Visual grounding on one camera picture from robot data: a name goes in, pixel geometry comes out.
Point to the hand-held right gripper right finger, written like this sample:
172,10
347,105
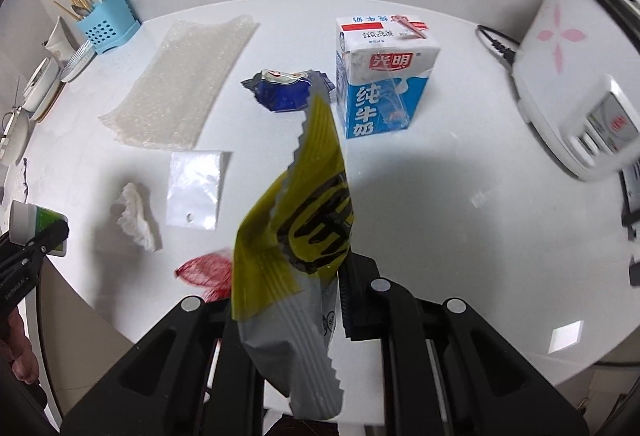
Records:
430,366

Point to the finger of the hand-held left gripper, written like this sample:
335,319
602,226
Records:
50,236

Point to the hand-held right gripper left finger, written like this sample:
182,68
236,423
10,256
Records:
210,366

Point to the green and white cup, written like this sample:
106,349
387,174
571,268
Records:
30,218

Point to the yellow and grey snack wrapper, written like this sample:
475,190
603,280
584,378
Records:
295,266

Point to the clear plastic bag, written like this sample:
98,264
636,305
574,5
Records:
195,191

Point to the blue foil wrapper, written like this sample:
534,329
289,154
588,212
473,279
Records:
282,93

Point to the person's left hand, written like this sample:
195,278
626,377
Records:
20,351

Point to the crumpled white tissue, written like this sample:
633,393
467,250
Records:
136,216

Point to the red mesh net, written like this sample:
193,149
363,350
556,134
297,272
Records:
207,271

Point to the large white bowl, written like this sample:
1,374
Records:
12,138

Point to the round wooden board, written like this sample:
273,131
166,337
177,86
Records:
47,108

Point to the ribbed white plate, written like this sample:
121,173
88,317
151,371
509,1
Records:
77,60

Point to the bubble wrap sheet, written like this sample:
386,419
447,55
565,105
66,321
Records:
175,80

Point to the light blue utensil holder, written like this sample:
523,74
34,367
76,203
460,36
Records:
107,28

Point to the metal spoon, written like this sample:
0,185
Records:
76,8

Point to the black device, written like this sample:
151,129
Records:
632,216

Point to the blue and white milk carton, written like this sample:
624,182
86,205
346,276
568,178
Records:
380,90

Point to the white box at right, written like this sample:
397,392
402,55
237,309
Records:
575,75

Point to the pink wrapped straw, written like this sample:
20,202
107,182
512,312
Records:
411,26

